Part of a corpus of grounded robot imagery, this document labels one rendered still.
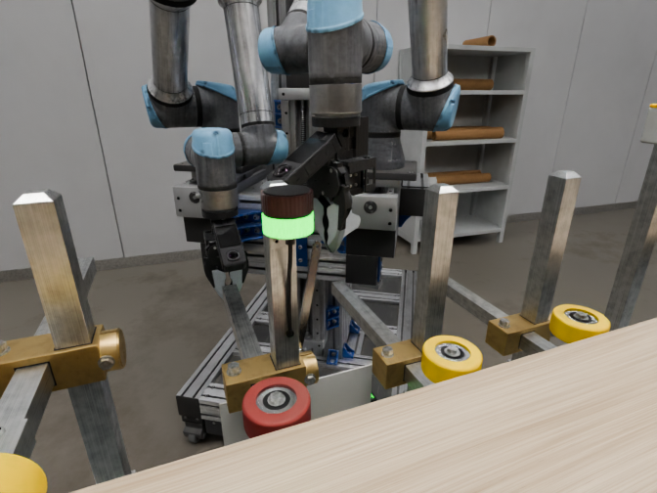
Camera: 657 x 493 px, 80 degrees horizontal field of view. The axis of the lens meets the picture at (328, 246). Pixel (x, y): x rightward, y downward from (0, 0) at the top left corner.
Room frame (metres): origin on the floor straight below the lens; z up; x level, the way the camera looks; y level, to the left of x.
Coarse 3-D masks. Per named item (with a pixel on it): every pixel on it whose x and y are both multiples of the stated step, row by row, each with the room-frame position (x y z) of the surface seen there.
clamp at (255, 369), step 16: (304, 352) 0.50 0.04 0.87; (224, 368) 0.46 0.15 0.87; (256, 368) 0.46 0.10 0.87; (272, 368) 0.46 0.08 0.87; (288, 368) 0.46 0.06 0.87; (304, 368) 0.47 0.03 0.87; (224, 384) 0.45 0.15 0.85; (240, 384) 0.44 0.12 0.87; (304, 384) 0.47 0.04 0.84; (240, 400) 0.43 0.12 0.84
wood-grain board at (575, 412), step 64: (448, 384) 0.40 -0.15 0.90; (512, 384) 0.40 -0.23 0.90; (576, 384) 0.40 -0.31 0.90; (640, 384) 0.40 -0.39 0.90; (256, 448) 0.30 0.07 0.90; (320, 448) 0.30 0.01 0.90; (384, 448) 0.30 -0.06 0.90; (448, 448) 0.30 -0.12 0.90; (512, 448) 0.30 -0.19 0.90; (576, 448) 0.30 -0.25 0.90; (640, 448) 0.30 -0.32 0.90
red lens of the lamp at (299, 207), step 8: (312, 192) 0.43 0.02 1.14; (264, 200) 0.42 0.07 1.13; (272, 200) 0.41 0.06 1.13; (280, 200) 0.41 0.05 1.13; (288, 200) 0.41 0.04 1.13; (296, 200) 0.41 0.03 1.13; (304, 200) 0.42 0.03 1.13; (312, 200) 0.43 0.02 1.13; (264, 208) 0.42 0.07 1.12; (272, 208) 0.41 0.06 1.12; (280, 208) 0.41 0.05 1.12; (288, 208) 0.41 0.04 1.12; (296, 208) 0.41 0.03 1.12; (304, 208) 0.42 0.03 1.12; (312, 208) 0.43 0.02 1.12; (280, 216) 0.41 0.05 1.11; (288, 216) 0.41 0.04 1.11; (296, 216) 0.41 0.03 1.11
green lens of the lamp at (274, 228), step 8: (264, 216) 0.42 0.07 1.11; (312, 216) 0.43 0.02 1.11; (264, 224) 0.42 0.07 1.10; (272, 224) 0.41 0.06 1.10; (280, 224) 0.41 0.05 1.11; (288, 224) 0.41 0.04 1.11; (296, 224) 0.41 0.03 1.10; (304, 224) 0.42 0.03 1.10; (312, 224) 0.43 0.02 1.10; (264, 232) 0.42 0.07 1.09; (272, 232) 0.41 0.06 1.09; (280, 232) 0.41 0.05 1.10; (288, 232) 0.41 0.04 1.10; (296, 232) 0.41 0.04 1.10; (304, 232) 0.42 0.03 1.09; (312, 232) 0.43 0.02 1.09
